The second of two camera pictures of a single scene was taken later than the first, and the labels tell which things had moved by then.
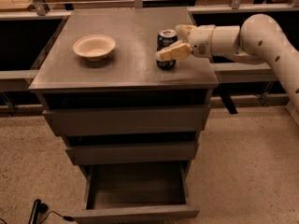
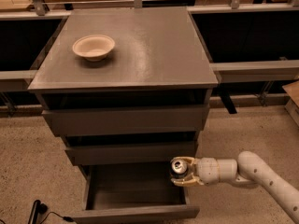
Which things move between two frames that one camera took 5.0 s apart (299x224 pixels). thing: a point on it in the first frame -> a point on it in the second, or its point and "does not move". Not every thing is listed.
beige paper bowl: [94, 48] does not move
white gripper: [202, 41] -> [206, 170]
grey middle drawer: [84, 154] does not move
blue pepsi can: [165, 38] -> [178, 168]
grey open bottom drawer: [138, 192] does not move
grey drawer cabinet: [101, 89] does not move
